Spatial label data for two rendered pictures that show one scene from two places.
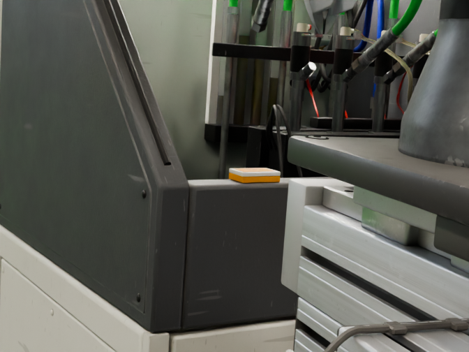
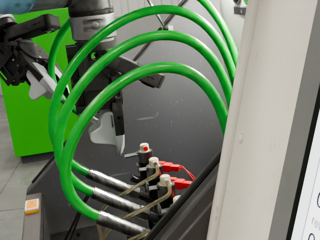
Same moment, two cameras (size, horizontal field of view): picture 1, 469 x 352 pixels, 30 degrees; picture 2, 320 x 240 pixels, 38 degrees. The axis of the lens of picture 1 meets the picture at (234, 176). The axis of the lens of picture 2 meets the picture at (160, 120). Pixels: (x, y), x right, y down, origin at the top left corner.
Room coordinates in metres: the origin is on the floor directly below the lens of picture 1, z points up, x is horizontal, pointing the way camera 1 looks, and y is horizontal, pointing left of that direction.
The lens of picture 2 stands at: (1.60, -0.83, 1.42)
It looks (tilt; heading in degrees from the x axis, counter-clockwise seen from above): 16 degrees down; 110
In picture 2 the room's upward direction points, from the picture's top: 6 degrees counter-clockwise
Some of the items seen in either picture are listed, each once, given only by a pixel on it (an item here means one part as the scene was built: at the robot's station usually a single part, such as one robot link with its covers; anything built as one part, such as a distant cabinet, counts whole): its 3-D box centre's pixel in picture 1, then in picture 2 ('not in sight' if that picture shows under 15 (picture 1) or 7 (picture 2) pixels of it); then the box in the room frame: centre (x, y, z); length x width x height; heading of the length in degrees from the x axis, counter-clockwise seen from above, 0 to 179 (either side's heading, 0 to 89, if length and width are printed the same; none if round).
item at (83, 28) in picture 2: not in sight; (94, 28); (1.24, -0.12, 1.35); 0.08 x 0.08 x 0.05
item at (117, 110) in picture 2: not in sight; (115, 110); (1.26, -0.13, 1.21); 0.05 x 0.02 x 0.09; 122
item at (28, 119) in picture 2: not in sight; (59, 78); (-0.74, 2.95, 0.65); 0.95 x 0.86 x 1.30; 30
